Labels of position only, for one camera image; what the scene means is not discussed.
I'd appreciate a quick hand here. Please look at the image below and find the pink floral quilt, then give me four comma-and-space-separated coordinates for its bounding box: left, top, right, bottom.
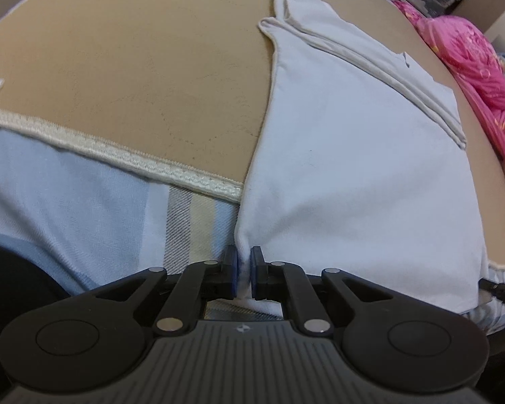
394, 0, 505, 162

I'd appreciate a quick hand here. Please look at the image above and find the blue striped bed sheet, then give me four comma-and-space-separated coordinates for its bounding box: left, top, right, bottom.
0, 107, 505, 333

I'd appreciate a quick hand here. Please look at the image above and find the white shirt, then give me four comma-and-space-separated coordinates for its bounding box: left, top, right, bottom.
235, 0, 488, 313

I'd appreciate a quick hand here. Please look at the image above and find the tan mattress pad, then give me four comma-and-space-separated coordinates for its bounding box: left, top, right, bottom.
0, 0, 505, 270

